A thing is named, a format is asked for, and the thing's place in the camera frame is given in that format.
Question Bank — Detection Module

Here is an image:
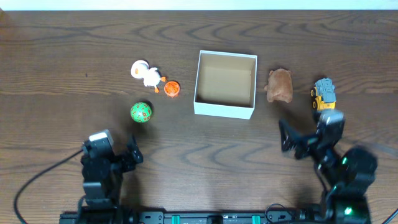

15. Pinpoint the yellow grey toy truck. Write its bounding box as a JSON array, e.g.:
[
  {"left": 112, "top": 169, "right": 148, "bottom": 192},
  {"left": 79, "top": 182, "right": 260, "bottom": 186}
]
[{"left": 310, "top": 78, "right": 336, "bottom": 111}]

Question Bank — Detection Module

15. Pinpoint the green patterned ball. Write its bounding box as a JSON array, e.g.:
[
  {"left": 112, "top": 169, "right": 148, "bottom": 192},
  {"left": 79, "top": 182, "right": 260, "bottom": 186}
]
[{"left": 130, "top": 102, "right": 152, "bottom": 123}]

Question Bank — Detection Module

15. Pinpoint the brown plush toy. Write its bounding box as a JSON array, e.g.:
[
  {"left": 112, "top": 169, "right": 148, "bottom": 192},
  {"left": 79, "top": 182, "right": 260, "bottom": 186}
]
[{"left": 264, "top": 68, "right": 293, "bottom": 103}]

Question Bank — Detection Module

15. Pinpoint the white pink duck toy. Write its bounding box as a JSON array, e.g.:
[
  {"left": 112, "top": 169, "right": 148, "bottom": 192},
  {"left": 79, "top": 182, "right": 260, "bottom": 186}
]
[{"left": 131, "top": 60, "right": 166, "bottom": 93}]

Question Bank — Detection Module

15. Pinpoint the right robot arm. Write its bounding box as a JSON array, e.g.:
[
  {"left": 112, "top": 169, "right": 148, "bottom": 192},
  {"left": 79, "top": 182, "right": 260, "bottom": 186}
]
[{"left": 279, "top": 119, "right": 377, "bottom": 223}]

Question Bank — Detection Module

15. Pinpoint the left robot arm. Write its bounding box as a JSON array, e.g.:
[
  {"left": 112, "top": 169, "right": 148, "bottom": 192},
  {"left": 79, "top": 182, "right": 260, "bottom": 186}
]
[{"left": 75, "top": 132, "right": 144, "bottom": 223}]

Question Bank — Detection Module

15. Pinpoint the white cardboard box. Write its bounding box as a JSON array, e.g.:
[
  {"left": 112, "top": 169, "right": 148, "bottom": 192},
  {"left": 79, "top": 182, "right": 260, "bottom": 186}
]
[{"left": 193, "top": 50, "right": 257, "bottom": 119}]

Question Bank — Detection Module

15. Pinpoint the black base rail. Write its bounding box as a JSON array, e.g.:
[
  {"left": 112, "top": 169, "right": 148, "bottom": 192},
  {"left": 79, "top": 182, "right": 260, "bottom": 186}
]
[{"left": 58, "top": 210, "right": 321, "bottom": 224}]

